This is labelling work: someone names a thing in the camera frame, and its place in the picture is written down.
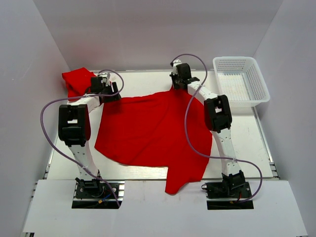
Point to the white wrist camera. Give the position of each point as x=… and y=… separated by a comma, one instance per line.
x=105, y=78
x=174, y=65

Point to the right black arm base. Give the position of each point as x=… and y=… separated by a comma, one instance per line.
x=218, y=197

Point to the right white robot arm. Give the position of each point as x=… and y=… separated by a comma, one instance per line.
x=217, y=118

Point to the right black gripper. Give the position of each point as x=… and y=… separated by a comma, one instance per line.
x=176, y=86

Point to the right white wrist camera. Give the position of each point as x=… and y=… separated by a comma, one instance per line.
x=174, y=65

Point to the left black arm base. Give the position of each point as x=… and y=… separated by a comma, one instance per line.
x=94, y=194

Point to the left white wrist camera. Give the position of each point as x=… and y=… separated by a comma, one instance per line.
x=105, y=78

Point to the folded red t shirt stack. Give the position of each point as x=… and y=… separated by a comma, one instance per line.
x=77, y=81

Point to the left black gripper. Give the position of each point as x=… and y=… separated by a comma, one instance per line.
x=114, y=86

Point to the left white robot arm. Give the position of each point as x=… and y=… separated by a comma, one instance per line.
x=74, y=124

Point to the white plastic basket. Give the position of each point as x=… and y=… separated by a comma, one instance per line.
x=241, y=80

